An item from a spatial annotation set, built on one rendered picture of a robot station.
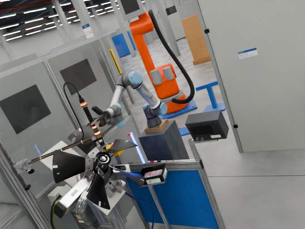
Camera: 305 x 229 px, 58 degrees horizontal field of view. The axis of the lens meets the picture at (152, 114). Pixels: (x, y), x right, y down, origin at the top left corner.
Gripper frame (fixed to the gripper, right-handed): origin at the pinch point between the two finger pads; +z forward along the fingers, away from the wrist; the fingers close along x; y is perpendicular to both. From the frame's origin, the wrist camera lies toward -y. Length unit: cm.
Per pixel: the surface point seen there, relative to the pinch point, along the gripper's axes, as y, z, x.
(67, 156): 12.6, 24.1, 7.2
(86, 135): 10.4, -3.5, 13.5
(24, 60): -68, -148, 262
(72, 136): 8.1, 1.7, 23.6
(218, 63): 20, -184, -35
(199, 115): 22, -42, -66
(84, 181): 36.2, 21.3, 6.8
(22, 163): 9, 36, 46
